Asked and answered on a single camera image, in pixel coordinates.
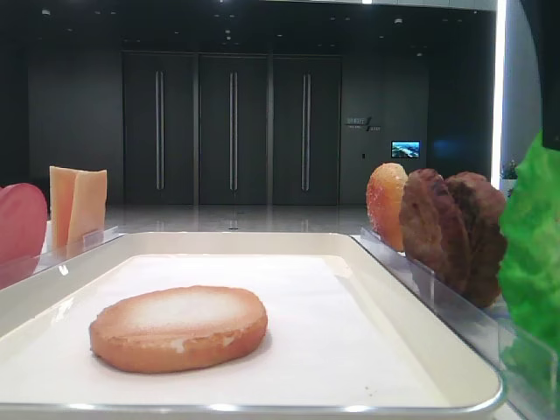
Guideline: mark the red tomato slice outer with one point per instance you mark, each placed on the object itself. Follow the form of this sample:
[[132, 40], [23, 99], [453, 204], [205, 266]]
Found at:
[[23, 221]]

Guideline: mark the small wall display screen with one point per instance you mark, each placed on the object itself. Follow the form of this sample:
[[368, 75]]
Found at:
[[405, 149]]

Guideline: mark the brown meat patty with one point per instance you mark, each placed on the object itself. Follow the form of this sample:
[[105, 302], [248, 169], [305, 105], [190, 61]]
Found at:
[[433, 229], [481, 206]]

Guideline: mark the orange cheese slice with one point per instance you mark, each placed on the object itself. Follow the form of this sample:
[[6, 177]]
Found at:
[[89, 204], [62, 182]]

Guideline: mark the sesame bun top slice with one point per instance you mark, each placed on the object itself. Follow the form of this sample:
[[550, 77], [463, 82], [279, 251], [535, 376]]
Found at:
[[384, 196]]

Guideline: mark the potted plant in background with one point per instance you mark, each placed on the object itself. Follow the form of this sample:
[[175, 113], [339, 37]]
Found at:
[[509, 170]]

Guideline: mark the clear acrylic rail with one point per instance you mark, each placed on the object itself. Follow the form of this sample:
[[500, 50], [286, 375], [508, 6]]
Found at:
[[18, 270], [459, 297]]

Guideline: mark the orange cheese slice inner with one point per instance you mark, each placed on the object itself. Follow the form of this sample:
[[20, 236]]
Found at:
[[89, 204]]

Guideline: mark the brown meat patty rear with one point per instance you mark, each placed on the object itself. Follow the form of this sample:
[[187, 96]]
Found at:
[[481, 206]]

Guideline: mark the orange cheese slice outer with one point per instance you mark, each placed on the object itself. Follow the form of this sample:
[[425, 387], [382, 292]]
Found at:
[[62, 182]]

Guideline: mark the dark triple door panels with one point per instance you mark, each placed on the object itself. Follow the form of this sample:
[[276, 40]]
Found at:
[[226, 129]]

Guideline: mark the bottom bun slice on tray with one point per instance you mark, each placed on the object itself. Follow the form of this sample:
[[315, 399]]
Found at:
[[179, 329]]

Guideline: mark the white metal tray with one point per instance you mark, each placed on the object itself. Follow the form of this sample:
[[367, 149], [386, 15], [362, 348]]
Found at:
[[346, 340]]

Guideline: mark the green lettuce leaf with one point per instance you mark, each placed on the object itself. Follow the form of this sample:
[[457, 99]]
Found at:
[[529, 271]]

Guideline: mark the brown meat patty front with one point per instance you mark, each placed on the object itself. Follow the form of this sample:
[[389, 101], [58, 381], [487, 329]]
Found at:
[[433, 229]]

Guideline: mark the clear acrylic rail right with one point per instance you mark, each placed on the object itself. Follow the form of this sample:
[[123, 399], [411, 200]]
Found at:
[[459, 297]]

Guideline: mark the clear acrylic rail left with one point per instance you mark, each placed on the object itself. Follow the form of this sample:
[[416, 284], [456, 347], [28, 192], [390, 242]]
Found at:
[[18, 270]]

